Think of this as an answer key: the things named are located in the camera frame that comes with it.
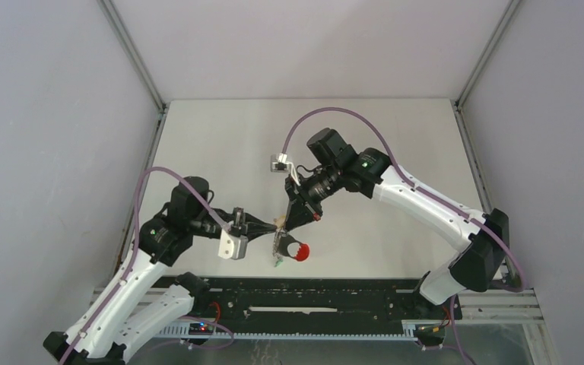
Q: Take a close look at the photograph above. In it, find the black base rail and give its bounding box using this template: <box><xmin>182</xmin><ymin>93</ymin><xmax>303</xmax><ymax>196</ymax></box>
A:
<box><xmin>168</xmin><ymin>275</ymin><xmax>462</xmax><ymax>335</ymax></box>

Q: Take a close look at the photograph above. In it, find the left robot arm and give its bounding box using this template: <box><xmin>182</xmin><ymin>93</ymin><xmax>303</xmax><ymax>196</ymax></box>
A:
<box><xmin>43</xmin><ymin>176</ymin><xmax>277</xmax><ymax>364</ymax></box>

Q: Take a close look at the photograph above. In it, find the metal keyring holder red handle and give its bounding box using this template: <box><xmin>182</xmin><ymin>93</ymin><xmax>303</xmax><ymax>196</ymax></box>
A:
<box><xmin>272</xmin><ymin>229</ymin><xmax>310</xmax><ymax>264</ymax></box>

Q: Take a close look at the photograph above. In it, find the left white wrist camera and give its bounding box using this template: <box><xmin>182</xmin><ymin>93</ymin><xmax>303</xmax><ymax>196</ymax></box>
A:
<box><xmin>218</xmin><ymin>225</ymin><xmax>249</xmax><ymax>260</ymax></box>

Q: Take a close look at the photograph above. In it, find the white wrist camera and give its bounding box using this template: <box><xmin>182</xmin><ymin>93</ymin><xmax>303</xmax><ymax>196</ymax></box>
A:
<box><xmin>270</xmin><ymin>153</ymin><xmax>300</xmax><ymax>186</ymax></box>
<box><xmin>218</xmin><ymin>225</ymin><xmax>249</xmax><ymax>260</ymax></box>

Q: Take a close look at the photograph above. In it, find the electronics board with leds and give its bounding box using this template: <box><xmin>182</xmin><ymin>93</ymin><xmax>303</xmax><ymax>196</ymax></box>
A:
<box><xmin>188</xmin><ymin>322</ymin><xmax>214</xmax><ymax>335</ymax></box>

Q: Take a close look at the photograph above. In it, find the yellow tag key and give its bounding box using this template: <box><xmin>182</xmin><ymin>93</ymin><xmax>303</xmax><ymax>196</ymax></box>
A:
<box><xmin>274</xmin><ymin>215</ymin><xmax>287</xmax><ymax>229</ymax></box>

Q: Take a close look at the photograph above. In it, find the white slotted cable duct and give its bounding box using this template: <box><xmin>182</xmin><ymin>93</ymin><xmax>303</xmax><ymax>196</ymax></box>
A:
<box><xmin>156</xmin><ymin>322</ymin><xmax>424</xmax><ymax>342</ymax></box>

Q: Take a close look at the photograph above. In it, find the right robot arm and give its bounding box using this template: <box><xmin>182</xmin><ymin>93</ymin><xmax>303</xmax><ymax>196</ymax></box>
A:
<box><xmin>271</xmin><ymin>128</ymin><xmax>509</xmax><ymax>305</ymax></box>

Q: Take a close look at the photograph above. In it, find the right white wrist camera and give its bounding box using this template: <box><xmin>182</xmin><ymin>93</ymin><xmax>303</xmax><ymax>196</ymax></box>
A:
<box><xmin>270</xmin><ymin>153</ymin><xmax>300</xmax><ymax>186</ymax></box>

